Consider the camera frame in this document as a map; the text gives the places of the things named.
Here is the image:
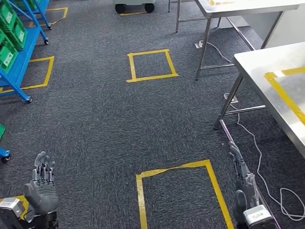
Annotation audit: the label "white wheeled cart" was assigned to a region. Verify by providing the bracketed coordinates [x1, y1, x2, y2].
[113, 0, 155, 14]

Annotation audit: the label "steel workbench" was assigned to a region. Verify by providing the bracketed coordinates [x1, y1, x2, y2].
[213, 42, 305, 159]

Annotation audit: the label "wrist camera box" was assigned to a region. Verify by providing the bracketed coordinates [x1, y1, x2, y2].
[0, 197, 26, 229]
[242, 205, 277, 229]

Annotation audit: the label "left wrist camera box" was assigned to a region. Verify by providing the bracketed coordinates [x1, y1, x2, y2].
[0, 197, 26, 229]

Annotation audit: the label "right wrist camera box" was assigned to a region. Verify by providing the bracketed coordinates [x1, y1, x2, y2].
[242, 205, 277, 229]

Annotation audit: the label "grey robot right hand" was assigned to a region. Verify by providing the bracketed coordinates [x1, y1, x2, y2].
[228, 141, 260, 226]

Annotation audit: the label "pale table steel legs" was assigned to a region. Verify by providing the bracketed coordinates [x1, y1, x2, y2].
[168, 0, 305, 81]

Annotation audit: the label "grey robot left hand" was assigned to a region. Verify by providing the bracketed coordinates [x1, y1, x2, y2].
[23, 151, 59, 216]

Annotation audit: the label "long white floor cable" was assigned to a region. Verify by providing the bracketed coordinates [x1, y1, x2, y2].
[228, 103, 305, 222]

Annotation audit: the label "grey floor socket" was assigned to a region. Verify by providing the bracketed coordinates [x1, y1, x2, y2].
[194, 40, 210, 50]
[224, 92, 239, 104]

